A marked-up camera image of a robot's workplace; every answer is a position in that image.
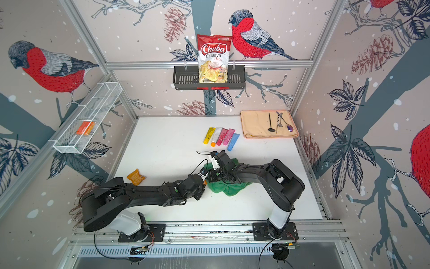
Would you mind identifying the light pink toothpaste tube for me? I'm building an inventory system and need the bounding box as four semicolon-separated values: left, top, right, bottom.
222;128;235;146

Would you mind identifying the light blue toothpaste tube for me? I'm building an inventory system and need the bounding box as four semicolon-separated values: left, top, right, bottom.
227;133;240;151

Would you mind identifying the dark pink toothpaste tube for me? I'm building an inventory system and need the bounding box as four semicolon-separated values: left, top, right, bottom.
216;128;228;146

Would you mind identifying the yellow toothpaste tube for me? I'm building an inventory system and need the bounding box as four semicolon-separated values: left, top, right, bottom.
203;127;216;145

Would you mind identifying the white orange-capped toothpaste tube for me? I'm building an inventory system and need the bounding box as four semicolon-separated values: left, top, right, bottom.
211;127;223;147

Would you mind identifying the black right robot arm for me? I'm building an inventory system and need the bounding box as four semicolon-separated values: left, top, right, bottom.
208;150;305;230

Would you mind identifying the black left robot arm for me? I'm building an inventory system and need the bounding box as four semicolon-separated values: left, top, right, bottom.
80;168;209;232

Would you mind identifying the beige cloth mat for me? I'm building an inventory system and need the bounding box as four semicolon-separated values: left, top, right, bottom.
240;110;299;139

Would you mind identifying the orange snack wrapper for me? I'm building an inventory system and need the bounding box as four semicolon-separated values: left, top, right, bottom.
127;169;146;186

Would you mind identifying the black ladle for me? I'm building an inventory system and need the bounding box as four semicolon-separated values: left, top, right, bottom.
268;113;275;132

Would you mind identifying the purple spoon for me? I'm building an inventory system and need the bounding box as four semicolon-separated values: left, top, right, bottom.
281;115;294;132

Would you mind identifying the red cassava chips bag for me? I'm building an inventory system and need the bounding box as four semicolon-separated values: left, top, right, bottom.
197;34;232;84

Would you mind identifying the orange packet in basket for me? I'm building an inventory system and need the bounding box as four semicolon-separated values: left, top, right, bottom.
76;121;96;136

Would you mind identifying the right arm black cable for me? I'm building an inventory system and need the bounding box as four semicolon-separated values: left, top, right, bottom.
196;150;290;269

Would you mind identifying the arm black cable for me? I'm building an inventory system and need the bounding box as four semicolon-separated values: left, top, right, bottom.
196;150;290;269
93;158;209;262

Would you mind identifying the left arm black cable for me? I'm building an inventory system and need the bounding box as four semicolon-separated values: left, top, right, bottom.
93;158;209;262

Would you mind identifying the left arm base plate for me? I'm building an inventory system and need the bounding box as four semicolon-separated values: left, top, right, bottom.
118;224;166;243

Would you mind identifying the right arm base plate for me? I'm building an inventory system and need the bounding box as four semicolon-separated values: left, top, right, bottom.
252;221;299;241

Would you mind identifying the black wall basket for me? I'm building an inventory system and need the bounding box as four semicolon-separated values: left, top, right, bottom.
173;65;246;90

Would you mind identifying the aluminium front rail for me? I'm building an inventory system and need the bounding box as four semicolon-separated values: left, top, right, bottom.
67;219;350;246

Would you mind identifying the white wire shelf basket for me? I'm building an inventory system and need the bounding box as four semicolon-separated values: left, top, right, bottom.
53;82;123;154

